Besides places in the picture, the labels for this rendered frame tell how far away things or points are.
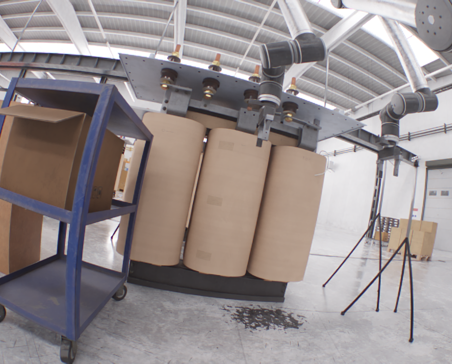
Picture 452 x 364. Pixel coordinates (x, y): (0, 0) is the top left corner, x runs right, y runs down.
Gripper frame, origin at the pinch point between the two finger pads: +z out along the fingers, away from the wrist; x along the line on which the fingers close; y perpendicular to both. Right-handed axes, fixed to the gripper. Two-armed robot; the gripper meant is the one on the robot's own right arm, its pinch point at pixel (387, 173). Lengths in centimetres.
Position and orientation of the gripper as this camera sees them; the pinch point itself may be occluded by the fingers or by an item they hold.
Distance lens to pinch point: 136.0
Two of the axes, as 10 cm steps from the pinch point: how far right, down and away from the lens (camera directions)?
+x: -0.5, 0.6, 10.0
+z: -2.0, 9.8, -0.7
